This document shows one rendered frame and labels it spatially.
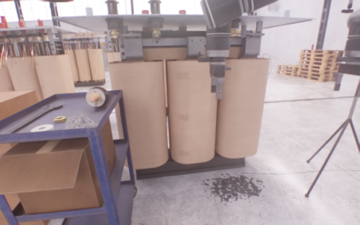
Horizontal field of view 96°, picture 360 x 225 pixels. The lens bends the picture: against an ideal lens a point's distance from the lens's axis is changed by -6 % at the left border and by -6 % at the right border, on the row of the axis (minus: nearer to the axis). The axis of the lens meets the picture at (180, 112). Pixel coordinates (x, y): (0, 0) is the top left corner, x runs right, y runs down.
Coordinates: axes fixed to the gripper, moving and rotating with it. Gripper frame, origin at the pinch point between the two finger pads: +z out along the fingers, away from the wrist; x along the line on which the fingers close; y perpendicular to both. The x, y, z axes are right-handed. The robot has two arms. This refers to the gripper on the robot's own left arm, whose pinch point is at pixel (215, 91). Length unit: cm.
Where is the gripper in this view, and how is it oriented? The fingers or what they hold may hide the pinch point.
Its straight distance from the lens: 89.1
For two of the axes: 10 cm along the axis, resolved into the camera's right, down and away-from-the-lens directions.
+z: 0.2, 9.4, 3.4
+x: 0.0, -3.4, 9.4
